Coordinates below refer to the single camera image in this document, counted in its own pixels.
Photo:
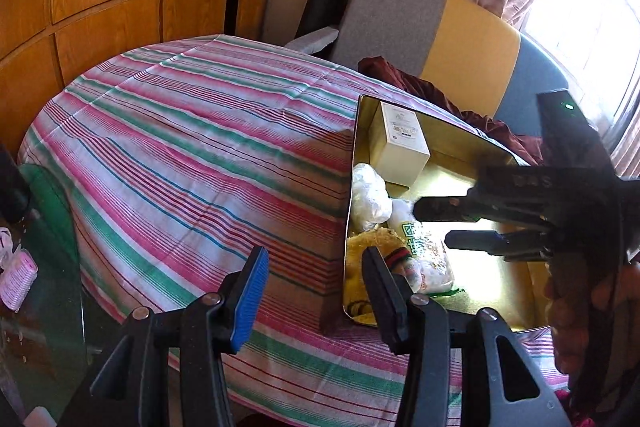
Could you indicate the green-printed snack packet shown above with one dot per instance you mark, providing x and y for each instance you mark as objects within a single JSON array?
[{"x": 430, "y": 267}]

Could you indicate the dark object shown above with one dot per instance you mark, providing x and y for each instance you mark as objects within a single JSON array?
[{"x": 12, "y": 187}]

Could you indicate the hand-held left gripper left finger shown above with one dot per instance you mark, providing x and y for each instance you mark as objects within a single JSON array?
[{"x": 250, "y": 302}]

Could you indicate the white foam piece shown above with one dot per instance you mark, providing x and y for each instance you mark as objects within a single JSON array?
[{"x": 312, "y": 39}]

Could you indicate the cream cardboard box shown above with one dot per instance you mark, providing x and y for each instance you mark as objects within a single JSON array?
[{"x": 400, "y": 147}]

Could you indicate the pink white packet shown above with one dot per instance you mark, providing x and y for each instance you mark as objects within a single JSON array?
[{"x": 17, "y": 272}]

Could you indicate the green glass table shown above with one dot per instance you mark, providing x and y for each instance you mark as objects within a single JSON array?
[{"x": 50, "y": 307}]

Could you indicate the maroon blanket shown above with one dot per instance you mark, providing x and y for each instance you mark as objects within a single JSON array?
[{"x": 420, "y": 89}]

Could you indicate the yellow sponge block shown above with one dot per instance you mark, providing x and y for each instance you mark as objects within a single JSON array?
[{"x": 362, "y": 257}]

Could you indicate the striped bed sheet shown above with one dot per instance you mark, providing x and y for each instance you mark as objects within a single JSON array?
[{"x": 175, "y": 147}]

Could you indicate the person's right hand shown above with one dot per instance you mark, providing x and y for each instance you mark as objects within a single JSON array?
[{"x": 570, "y": 322}]

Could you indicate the grey yellow blue headboard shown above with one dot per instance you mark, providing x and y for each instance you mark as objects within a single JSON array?
[{"x": 390, "y": 22}]

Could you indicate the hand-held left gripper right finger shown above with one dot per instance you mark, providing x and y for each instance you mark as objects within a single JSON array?
[{"x": 385, "y": 302}]

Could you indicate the white plastic-wrapped bundle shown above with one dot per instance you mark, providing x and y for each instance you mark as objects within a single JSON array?
[
  {"x": 370, "y": 202},
  {"x": 402, "y": 213}
]

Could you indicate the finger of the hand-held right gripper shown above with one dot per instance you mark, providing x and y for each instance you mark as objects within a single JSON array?
[
  {"x": 450, "y": 207},
  {"x": 475, "y": 241}
]

